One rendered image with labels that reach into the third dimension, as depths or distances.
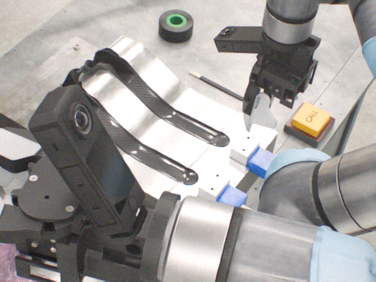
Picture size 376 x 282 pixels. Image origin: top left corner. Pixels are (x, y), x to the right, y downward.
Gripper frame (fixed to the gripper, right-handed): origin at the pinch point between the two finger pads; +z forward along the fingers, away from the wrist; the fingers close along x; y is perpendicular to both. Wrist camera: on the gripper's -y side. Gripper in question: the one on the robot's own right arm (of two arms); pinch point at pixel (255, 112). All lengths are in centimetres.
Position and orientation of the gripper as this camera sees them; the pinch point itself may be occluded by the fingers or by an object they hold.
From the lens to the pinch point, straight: 121.6
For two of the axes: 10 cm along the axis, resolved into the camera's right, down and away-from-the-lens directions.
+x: 5.6, -6.2, 5.5
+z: -0.6, 6.3, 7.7
